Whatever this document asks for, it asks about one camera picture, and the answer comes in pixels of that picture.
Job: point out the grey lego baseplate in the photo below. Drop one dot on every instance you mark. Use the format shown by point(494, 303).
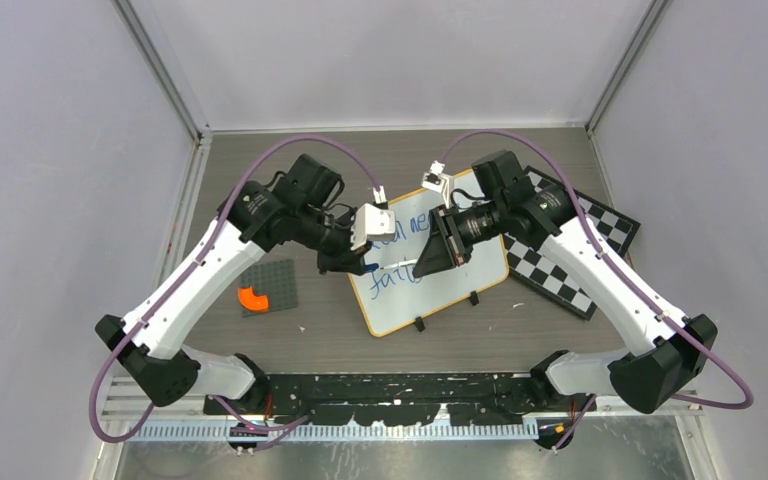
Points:
point(276, 279)

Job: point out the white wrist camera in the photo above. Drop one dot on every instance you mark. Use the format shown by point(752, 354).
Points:
point(436, 180)
point(373, 222)

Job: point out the orange curved block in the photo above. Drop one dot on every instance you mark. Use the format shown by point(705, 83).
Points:
point(251, 301)

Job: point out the white blue whiteboard marker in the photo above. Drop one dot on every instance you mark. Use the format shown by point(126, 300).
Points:
point(375, 266)

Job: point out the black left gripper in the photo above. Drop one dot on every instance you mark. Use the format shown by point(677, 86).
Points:
point(345, 259)

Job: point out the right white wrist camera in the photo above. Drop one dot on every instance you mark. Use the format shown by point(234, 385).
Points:
point(436, 180)

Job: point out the black white chessboard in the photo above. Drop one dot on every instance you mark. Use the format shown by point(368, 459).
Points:
point(590, 246)

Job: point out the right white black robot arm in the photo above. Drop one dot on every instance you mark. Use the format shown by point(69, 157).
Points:
point(656, 360)

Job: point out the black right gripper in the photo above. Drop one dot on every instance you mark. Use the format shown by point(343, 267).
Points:
point(446, 247)

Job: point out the yellow framed whiteboard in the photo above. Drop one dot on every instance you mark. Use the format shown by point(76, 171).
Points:
point(392, 299)

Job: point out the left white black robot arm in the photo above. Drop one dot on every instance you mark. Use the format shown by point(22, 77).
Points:
point(149, 341)

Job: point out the aluminium frame rail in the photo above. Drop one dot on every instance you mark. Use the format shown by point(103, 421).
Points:
point(200, 418)

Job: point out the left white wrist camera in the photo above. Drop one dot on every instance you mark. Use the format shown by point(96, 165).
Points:
point(373, 222)

